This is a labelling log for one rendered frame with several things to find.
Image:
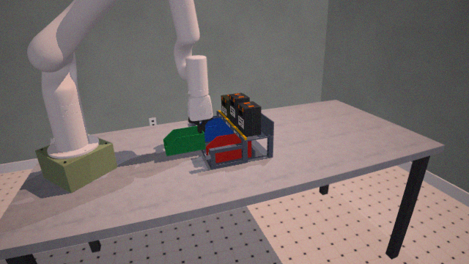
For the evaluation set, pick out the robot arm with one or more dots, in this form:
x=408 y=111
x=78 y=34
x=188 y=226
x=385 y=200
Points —
x=51 y=49

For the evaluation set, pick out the green bin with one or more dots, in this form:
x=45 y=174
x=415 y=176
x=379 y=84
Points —
x=184 y=140

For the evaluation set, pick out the dark grey metal bin rack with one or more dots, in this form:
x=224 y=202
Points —
x=257 y=150

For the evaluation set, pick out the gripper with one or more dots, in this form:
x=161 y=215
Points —
x=200 y=109

